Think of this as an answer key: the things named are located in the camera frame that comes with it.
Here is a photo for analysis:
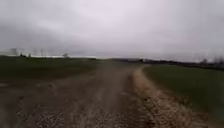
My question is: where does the row of bare trees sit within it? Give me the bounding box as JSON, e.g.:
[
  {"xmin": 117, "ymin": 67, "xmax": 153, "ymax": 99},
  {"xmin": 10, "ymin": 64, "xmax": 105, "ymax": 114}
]
[{"xmin": 0, "ymin": 47, "xmax": 71, "ymax": 59}]

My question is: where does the gravel dirt track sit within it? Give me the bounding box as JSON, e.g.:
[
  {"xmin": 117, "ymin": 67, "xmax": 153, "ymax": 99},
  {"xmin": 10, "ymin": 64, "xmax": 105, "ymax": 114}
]
[{"xmin": 0, "ymin": 62, "xmax": 224, "ymax": 128}]

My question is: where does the green grass field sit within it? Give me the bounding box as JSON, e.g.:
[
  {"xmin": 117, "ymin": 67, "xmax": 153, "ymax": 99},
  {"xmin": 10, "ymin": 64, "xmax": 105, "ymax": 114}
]
[
  {"xmin": 143, "ymin": 63, "xmax": 224, "ymax": 123},
  {"xmin": 0, "ymin": 55, "xmax": 104, "ymax": 84}
]

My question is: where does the dark distant hedge line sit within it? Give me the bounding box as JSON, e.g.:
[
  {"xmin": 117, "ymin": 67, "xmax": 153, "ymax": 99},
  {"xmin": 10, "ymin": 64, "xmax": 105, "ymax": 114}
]
[{"xmin": 109, "ymin": 57, "xmax": 224, "ymax": 71}]

